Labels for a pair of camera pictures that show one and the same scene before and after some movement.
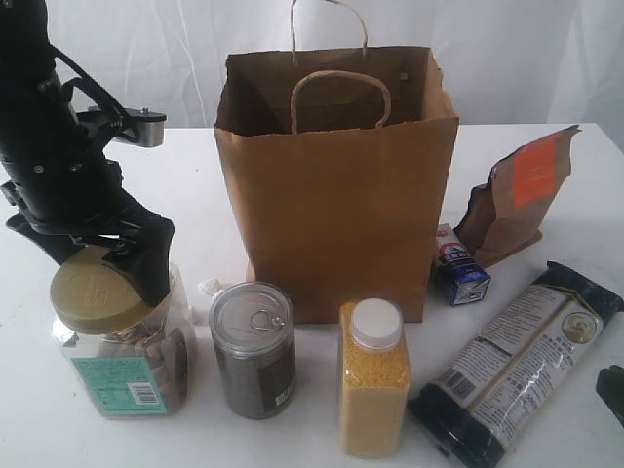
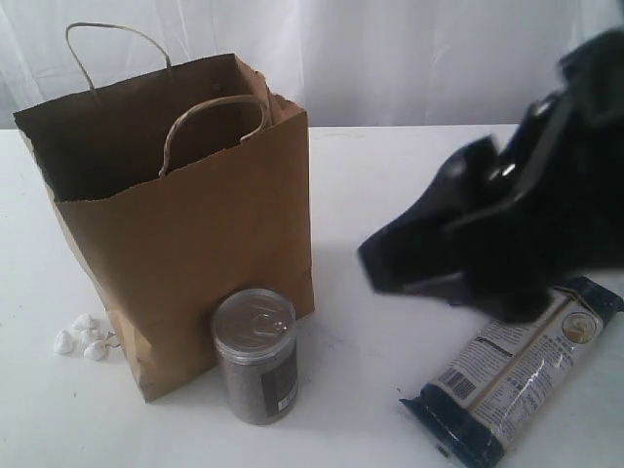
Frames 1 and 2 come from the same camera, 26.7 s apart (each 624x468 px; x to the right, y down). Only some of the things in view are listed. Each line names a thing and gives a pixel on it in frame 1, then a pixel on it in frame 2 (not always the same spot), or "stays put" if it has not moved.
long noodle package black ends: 512,366 stays put
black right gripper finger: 609,386 → 430,245
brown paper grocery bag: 335,156 → 186,180
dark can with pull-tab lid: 253,328 stays put
